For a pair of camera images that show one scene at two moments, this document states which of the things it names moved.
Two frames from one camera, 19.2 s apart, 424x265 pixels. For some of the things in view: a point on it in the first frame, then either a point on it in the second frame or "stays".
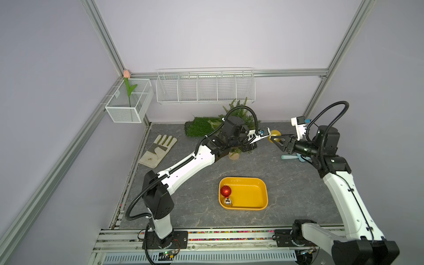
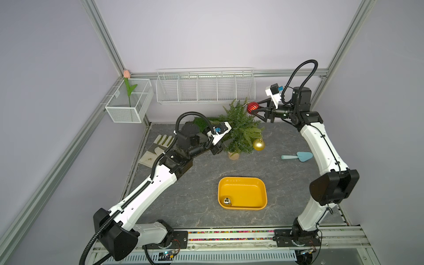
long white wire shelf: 200,85 stays
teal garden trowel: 298,156 stays
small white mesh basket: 131,101 stays
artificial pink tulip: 127,75 stays
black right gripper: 290,143 to 269,111
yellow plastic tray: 247,194 stays
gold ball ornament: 275,133 to 258,144
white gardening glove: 157,150 stays
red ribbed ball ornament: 226,191 to 252,106
